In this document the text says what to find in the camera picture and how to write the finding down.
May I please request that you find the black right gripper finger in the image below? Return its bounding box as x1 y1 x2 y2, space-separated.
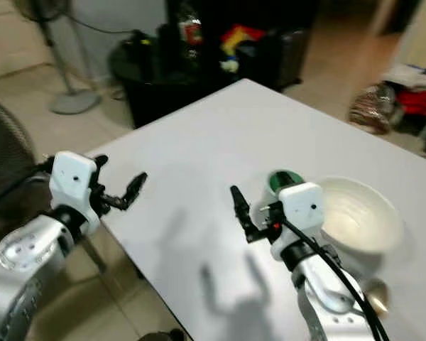
230 184 259 239

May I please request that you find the white cup green inside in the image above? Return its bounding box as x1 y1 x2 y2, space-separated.
253 169 306 222

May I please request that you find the grey standing fan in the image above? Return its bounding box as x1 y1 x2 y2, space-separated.
13 0 102 117

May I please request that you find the black round side table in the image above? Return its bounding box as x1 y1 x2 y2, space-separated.
108 30 251 130

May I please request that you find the white ceramic bowl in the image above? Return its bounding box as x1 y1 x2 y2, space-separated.
312 176 407 256

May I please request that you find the dark mesh fan grille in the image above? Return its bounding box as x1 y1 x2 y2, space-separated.
0 96 38 242

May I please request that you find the metal spoon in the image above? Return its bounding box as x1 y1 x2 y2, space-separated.
361 278 393 318

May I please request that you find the black robot foot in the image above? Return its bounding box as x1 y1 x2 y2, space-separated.
138 330 187 341

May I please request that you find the black box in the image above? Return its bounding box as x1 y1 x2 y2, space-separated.
261 27 312 90

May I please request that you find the brown patterned bag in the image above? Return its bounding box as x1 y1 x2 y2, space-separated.
348 82 400 136

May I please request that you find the plastic bottle red label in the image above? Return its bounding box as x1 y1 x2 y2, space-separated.
176 6 204 49

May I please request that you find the yellow and red toy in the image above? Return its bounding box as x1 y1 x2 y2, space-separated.
219 24 266 75

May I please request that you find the red cloth item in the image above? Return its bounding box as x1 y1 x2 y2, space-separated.
396 88 426 119

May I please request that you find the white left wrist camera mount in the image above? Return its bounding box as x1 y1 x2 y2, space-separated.
48 151 102 222

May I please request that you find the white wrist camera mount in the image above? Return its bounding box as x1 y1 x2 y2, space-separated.
270 182 324 261
48 151 102 222

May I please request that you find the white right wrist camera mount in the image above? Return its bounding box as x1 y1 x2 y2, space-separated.
270 182 324 261

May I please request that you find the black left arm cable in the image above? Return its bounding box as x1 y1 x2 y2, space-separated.
0 159 56 212

